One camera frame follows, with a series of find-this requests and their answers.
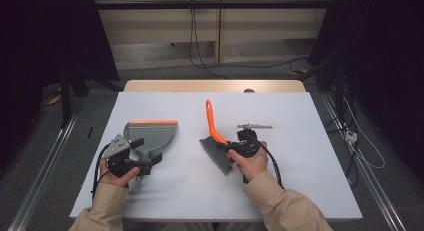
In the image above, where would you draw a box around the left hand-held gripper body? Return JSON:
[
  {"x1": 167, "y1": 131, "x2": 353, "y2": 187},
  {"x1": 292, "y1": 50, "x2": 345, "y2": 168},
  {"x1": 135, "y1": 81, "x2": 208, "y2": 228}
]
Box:
[{"x1": 102, "y1": 134, "x2": 153, "y2": 178}]

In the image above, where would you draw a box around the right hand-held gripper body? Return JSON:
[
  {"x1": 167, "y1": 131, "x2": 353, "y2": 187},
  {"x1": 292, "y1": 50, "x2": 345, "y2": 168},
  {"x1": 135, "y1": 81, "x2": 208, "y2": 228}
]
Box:
[{"x1": 228, "y1": 123, "x2": 274, "y2": 159}]

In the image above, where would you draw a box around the grey dustpan with orange edge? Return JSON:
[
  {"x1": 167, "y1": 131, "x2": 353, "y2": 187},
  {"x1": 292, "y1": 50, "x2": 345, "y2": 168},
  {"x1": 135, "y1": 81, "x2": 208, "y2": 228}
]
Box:
[{"x1": 122, "y1": 119, "x2": 179, "y2": 184}]

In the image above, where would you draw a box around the orange brush with grey bristles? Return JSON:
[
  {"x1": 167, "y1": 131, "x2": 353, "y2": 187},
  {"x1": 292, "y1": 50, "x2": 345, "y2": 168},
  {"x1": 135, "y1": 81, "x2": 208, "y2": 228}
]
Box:
[{"x1": 199, "y1": 98, "x2": 234, "y2": 176}]

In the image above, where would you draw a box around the person's right hand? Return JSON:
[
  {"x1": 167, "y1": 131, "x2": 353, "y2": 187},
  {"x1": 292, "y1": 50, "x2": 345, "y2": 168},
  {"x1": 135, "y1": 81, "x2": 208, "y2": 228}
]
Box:
[{"x1": 228, "y1": 140, "x2": 269, "y2": 183}]

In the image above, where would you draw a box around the person's left hand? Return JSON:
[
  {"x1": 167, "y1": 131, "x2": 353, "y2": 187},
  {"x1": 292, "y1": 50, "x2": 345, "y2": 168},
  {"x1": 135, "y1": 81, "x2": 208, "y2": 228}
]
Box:
[{"x1": 99, "y1": 158, "x2": 141, "y2": 189}]

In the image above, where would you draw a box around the white table mat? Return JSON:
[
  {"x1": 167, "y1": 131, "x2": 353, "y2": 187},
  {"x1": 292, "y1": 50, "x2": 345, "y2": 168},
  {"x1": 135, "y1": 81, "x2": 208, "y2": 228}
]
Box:
[{"x1": 69, "y1": 91, "x2": 364, "y2": 222}]

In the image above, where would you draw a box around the black metal stand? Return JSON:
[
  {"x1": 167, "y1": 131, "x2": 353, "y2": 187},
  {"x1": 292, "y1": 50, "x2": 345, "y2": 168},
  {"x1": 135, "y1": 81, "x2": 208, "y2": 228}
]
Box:
[
  {"x1": 316, "y1": 57, "x2": 354, "y2": 125},
  {"x1": 58, "y1": 67, "x2": 91, "y2": 129}
]

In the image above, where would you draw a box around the black curtain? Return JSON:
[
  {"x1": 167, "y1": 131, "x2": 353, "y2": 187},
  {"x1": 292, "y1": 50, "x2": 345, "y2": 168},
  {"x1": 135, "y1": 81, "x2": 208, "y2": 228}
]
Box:
[
  {"x1": 308, "y1": 0, "x2": 424, "y2": 182},
  {"x1": 0, "y1": 0, "x2": 119, "y2": 172}
]

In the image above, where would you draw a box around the black horizontal bar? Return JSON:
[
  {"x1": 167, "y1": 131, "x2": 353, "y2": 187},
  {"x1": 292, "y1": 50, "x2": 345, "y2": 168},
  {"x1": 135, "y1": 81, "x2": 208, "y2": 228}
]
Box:
[{"x1": 94, "y1": 0, "x2": 334, "y2": 10}]

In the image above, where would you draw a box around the left hand-held gripper black cable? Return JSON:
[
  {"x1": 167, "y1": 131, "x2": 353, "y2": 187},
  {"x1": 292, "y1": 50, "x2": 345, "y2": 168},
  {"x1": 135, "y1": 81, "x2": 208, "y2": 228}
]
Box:
[{"x1": 90, "y1": 142, "x2": 113, "y2": 200}]

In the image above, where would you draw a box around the hand-held gripper black cable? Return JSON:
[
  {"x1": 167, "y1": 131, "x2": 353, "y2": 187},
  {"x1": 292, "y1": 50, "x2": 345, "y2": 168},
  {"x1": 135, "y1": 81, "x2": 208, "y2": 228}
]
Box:
[
  {"x1": 244, "y1": 134, "x2": 285, "y2": 190},
  {"x1": 90, "y1": 142, "x2": 113, "y2": 200}
]

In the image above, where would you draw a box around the right hand-held gripper black cable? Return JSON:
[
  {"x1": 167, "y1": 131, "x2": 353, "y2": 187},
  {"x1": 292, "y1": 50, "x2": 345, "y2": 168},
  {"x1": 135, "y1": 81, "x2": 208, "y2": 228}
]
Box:
[{"x1": 244, "y1": 134, "x2": 285, "y2": 190}]

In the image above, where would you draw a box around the aluminium floor rail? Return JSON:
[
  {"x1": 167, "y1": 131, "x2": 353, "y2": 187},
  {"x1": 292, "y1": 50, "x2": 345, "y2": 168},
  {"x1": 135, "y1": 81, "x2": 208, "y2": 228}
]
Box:
[
  {"x1": 8, "y1": 110, "x2": 79, "y2": 231},
  {"x1": 319, "y1": 92, "x2": 406, "y2": 231}
]

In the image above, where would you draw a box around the black hanging cable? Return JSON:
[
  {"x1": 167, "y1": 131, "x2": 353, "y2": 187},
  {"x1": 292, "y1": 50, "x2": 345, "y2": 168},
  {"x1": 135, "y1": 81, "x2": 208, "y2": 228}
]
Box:
[{"x1": 188, "y1": 7, "x2": 231, "y2": 80}]

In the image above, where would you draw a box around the light wooden post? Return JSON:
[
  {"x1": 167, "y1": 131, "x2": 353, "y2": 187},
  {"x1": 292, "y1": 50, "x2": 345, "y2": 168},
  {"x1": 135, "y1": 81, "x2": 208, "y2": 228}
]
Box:
[{"x1": 214, "y1": 0, "x2": 224, "y2": 64}]

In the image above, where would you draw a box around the white floor cable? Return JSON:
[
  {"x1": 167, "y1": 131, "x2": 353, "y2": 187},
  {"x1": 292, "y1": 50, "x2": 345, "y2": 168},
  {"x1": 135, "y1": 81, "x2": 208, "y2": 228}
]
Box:
[{"x1": 343, "y1": 95, "x2": 386, "y2": 170}]

